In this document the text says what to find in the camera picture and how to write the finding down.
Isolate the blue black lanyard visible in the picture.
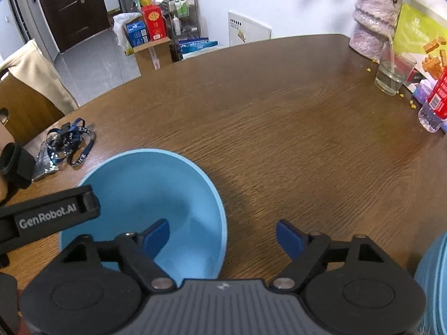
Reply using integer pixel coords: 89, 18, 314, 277
47, 119, 96, 167

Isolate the cardboard box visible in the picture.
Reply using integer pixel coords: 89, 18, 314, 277
132, 37, 173, 75

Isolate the blue box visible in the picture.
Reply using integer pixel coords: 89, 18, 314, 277
126, 20, 149, 47

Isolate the black cup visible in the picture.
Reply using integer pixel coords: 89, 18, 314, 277
0, 142, 36, 189

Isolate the beige coat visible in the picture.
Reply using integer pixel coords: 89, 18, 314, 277
0, 38, 79, 116

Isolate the clear plastic packet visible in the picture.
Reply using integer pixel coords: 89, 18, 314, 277
31, 143, 67, 182

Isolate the white plastic bag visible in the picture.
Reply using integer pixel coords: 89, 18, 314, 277
112, 12, 144, 56

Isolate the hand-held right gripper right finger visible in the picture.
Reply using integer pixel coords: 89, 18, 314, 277
269, 219, 407, 294

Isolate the metal wire rack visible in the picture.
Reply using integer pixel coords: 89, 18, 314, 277
162, 0, 201, 58

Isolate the red label plastic bottle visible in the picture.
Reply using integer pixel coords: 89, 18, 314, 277
418, 77, 447, 133

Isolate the green paper bag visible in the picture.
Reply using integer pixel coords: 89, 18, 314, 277
393, 3, 447, 88

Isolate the wooden chair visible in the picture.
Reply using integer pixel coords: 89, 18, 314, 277
0, 73, 65, 147

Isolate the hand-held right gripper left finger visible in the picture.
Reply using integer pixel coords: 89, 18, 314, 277
61, 218, 177, 293

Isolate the blue deep bowl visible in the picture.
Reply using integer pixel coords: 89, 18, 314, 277
414, 232, 447, 335
59, 149, 228, 281

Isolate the blue package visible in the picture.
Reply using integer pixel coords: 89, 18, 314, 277
178, 38, 220, 60

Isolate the dark brown door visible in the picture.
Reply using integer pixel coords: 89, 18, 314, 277
33, 0, 109, 54

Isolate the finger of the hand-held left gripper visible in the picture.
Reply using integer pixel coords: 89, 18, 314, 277
0, 186, 102, 252

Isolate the white board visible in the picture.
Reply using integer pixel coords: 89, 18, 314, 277
228, 11, 272, 47

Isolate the clear drinking glass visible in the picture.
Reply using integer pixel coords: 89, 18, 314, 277
375, 42, 418, 96

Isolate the pink mottled vase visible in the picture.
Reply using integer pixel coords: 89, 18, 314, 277
349, 0, 403, 63

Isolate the purple tissue pack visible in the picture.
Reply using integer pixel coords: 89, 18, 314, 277
412, 78, 439, 103

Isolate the red black box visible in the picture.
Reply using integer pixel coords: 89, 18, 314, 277
401, 70, 425, 88

